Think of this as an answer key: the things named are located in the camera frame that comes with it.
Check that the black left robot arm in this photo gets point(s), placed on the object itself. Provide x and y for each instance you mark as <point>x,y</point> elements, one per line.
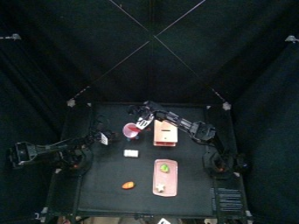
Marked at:
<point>48,150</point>

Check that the pale pink rectangular tray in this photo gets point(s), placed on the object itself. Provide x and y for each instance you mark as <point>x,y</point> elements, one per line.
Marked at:
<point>166,178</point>

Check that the pink wooden toy box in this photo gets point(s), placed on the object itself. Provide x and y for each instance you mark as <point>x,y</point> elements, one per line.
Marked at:
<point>166,133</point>

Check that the green toy lime wedge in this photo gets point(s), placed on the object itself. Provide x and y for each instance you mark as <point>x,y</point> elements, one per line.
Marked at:
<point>165,168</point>

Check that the small white block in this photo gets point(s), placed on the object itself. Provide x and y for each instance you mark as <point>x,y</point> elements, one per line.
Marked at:
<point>132,153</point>

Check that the red plastic cup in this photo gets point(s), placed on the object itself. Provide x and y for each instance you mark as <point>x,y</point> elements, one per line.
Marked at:
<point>132,131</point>

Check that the grey frame corner bracket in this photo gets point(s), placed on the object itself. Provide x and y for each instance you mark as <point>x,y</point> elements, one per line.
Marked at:
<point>72,102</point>
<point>226,105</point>

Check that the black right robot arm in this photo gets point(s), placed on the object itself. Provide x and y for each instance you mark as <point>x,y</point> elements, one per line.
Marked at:
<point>194,128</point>

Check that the orange toy food piece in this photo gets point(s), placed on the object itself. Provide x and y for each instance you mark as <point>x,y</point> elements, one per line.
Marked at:
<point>129,185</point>

